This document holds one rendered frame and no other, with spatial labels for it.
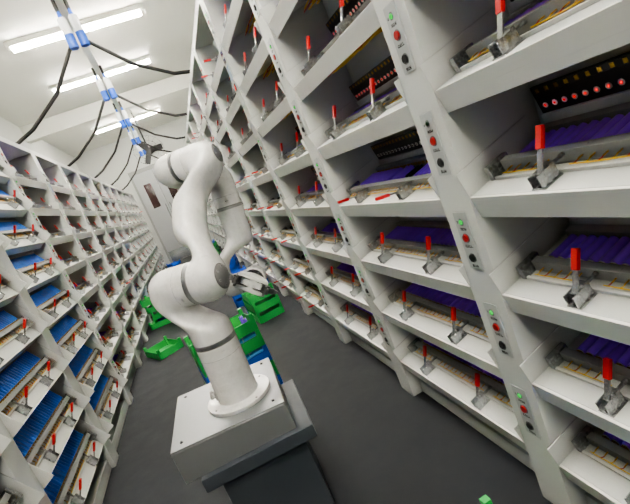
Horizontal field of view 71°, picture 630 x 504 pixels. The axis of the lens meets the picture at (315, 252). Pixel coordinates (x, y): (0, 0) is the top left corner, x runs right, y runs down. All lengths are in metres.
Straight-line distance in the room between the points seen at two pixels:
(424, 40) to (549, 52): 0.27
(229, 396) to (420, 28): 1.01
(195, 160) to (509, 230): 0.87
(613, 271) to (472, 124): 0.34
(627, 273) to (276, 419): 0.88
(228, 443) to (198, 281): 0.44
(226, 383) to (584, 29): 1.10
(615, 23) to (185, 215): 1.04
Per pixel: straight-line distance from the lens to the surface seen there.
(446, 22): 0.90
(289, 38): 1.55
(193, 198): 1.33
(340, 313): 2.30
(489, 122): 0.91
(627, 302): 0.80
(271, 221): 2.86
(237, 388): 1.32
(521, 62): 0.70
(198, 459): 1.31
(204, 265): 1.19
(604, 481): 1.10
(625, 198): 0.66
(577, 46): 0.65
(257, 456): 1.30
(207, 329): 1.25
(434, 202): 0.98
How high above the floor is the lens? 0.92
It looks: 11 degrees down
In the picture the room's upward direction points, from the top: 22 degrees counter-clockwise
